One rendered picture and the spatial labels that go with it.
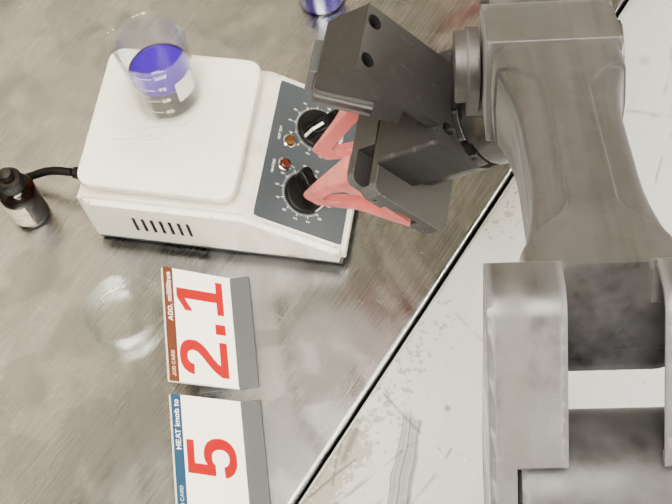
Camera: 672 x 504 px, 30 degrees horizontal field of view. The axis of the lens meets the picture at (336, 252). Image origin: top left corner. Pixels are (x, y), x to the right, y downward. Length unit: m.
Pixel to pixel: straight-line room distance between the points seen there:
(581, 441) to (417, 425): 0.44
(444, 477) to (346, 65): 0.34
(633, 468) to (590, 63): 0.21
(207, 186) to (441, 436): 0.25
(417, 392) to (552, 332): 0.47
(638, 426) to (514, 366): 0.06
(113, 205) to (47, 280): 0.10
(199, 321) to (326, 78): 0.29
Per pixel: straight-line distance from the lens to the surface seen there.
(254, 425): 0.92
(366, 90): 0.71
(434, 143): 0.72
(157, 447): 0.94
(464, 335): 0.94
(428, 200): 0.78
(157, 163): 0.93
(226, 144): 0.92
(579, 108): 0.57
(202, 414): 0.91
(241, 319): 0.95
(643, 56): 1.07
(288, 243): 0.94
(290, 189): 0.93
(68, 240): 1.02
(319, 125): 0.95
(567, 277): 0.48
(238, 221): 0.92
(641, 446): 0.49
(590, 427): 0.50
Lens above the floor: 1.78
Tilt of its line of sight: 65 degrees down
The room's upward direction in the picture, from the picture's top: 10 degrees counter-clockwise
